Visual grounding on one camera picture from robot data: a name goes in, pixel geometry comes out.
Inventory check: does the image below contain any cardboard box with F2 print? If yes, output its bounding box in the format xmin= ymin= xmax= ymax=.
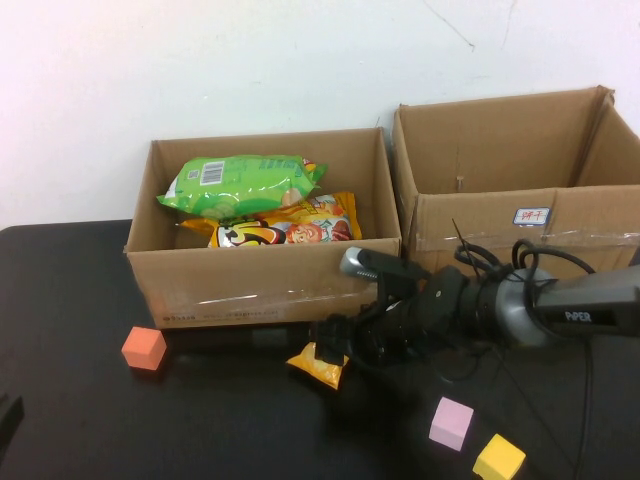
xmin=123 ymin=127 xmax=403 ymax=331

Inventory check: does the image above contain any green chip bag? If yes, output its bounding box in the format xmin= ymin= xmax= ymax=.
xmin=156 ymin=153 xmax=330 ymax=220

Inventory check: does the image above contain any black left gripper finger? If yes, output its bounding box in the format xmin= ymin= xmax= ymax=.
xmin=0 ymin=393 xmax=25 ymax=437

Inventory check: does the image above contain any white handwritten label sticker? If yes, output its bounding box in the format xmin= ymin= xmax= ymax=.
xmin=513 ymin=207 xmax=551 ymax=228

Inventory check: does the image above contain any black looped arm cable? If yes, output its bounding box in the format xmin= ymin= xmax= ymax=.
xmin=452 ymin=218 xmax=599 ymax=281

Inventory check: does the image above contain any small yellow chip bag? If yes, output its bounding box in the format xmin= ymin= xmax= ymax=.
xmin=285 ymin=341 xmax=350 ymax=391

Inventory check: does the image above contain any pink foam cube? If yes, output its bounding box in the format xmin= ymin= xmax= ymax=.
xmin=428 ymin=396 xmax=475 ymax=452

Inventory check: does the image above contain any orange foam cube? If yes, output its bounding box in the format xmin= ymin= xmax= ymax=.
xmin=121 ymin=325 xmax=169 ymax=372

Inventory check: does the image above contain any orange cartoon snack bag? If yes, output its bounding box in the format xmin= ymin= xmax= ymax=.
xmin=178 ymin=191 xmax=362 ymax=250

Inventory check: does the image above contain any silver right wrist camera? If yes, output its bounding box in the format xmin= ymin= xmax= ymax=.
xmin=339 ymin=246 xmax=432 ymax=284

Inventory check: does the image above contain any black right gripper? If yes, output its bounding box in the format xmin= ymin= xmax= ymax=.
xmin=310 ymin=267 xmax=475 ymax=369

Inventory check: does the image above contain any yellow foam cube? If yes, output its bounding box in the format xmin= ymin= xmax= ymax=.
xmin=472 ymin=432 xmax=527 ymax=480

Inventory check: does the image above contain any cardboard box with white label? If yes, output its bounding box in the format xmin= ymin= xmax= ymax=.
xmin=391 ymin=85 xmax=640 ymax=296

